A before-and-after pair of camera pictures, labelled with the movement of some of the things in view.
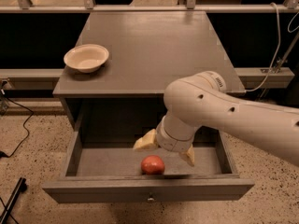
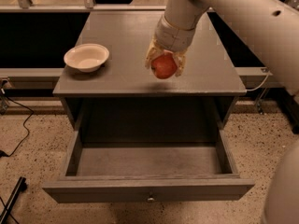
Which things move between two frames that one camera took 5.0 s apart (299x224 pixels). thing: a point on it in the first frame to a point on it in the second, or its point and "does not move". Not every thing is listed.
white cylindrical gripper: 172,143 to 173,36
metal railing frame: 255,77 does not move
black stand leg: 21,187 does not move
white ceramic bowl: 87,58 does not move
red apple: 152,165 to 164,65
